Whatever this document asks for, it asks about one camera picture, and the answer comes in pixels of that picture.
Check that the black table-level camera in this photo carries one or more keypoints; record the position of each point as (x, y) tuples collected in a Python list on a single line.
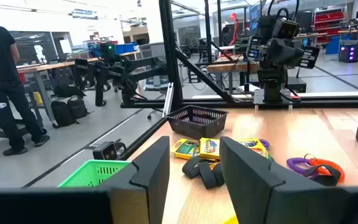
[(104, 152)]

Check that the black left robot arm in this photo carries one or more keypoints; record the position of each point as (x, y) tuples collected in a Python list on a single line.
[(272, 81)]

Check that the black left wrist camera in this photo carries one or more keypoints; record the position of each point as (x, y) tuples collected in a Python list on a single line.
[(286, 29)]

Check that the yellow crayon box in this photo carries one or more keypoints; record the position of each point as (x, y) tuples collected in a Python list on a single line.
[(255, 146), (209, 148)]

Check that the green plastic basket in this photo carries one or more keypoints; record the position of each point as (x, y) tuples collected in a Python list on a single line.
[(89, 174)]

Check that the black backpack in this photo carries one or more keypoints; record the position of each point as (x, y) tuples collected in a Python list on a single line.
[(61, 113), (78, 107)]

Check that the red bin shelf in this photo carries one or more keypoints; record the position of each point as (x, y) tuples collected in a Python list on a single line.
[(328, 17)]

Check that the grey office chair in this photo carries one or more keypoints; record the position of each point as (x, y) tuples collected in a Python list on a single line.
[(152, 51)]

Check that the blue storage bins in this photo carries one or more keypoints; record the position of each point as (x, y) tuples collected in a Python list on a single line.
[(124, 48)]

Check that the black bag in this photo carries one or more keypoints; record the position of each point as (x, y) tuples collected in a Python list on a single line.
[(67, 91)]

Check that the black diagonal frame brace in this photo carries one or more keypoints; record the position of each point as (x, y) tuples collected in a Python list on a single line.
[(204, 76)]

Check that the blue container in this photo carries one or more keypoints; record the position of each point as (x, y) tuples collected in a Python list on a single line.
[(332, 45)]

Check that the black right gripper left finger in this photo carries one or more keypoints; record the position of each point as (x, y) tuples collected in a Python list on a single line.
[(154, 174)]

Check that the silver metal bracket strip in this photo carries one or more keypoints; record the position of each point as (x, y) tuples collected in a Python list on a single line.
[(168, 99)]

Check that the black background robot arm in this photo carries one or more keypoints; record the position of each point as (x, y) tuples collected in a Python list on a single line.
[(135, 71), (99, 87)]

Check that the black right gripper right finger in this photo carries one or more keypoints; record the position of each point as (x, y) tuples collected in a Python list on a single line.
[(253, 186)]

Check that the yellow container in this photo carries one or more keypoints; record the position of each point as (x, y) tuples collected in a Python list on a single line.
[(38, 98)]

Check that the green-faced crayon box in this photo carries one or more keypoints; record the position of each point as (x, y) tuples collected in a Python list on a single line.
[(185, 149)]

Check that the red background stand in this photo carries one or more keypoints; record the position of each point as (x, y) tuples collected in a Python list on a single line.
[(235, 28)]

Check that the wooden workbench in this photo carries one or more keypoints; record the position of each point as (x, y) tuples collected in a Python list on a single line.
[(353, 31), (48, 66), (228, 67)]

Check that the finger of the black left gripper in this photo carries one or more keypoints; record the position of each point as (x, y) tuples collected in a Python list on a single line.
[(294, 57), (270, 51)]

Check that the black frame rail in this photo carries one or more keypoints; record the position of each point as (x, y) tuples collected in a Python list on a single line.
[(337, 102)]

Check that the computer case purple lights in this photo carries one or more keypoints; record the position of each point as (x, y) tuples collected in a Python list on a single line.
[(348, 53)]

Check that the black frame post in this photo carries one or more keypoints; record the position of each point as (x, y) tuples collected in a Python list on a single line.
[(169, 46)]

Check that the black table edge rail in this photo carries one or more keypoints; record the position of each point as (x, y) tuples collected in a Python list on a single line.
[(148, 137)]

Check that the black plastic basket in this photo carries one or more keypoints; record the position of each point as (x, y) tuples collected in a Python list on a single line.
[(197, 130)]

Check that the black box green light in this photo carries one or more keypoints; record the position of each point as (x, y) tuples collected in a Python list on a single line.
[(107, 51)]

